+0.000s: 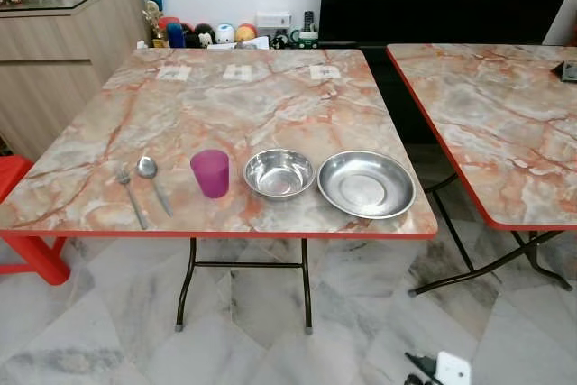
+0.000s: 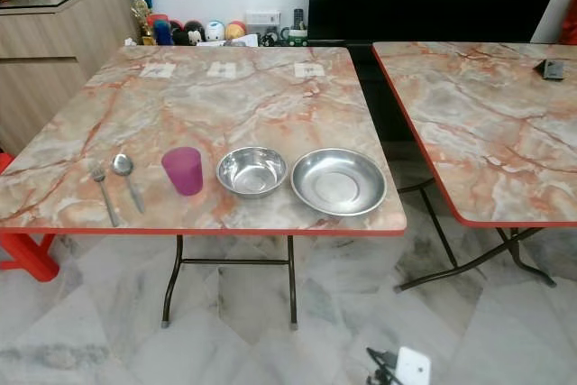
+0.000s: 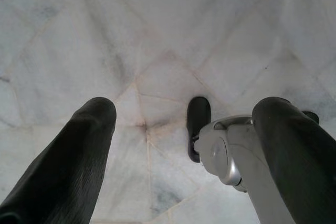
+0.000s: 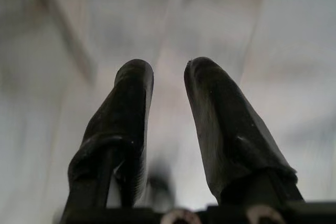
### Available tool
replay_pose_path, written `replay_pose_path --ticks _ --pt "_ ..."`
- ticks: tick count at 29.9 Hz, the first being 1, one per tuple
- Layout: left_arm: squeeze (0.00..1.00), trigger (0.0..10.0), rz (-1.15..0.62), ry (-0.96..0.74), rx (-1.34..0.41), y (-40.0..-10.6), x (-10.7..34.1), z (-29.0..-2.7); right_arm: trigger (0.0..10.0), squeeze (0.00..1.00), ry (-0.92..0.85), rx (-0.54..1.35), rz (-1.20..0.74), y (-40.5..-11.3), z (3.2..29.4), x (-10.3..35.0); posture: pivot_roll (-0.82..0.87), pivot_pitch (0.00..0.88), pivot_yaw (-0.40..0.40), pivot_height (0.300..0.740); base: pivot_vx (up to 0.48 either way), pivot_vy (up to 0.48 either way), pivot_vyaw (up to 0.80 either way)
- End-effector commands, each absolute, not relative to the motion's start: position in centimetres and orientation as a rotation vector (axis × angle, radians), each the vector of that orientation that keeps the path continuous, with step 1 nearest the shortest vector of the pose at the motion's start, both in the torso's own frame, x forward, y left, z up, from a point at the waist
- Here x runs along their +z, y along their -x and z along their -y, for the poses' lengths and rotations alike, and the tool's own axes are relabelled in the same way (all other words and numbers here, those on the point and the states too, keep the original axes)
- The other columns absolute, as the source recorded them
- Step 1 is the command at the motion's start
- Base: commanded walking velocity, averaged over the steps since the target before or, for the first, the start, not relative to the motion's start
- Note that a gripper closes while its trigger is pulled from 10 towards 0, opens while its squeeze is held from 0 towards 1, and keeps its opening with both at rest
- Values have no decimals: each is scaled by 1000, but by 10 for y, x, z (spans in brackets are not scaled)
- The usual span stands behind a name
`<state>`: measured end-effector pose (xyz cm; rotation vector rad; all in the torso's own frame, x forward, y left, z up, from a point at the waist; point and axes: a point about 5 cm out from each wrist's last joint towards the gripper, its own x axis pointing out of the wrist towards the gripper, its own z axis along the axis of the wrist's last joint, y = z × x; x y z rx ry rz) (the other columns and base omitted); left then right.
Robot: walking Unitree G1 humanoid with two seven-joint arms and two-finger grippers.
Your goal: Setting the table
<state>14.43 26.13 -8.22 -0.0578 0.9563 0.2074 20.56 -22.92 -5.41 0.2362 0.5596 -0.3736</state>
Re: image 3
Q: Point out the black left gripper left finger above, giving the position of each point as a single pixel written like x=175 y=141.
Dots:
x=65 y=166

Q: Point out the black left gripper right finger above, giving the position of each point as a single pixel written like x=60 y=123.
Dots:
x=296 y=161

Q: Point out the silver robot leg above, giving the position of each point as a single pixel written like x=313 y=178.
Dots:
x=236 y=153

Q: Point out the black robot foot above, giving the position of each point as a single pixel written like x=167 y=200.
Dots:
x=198 y=121

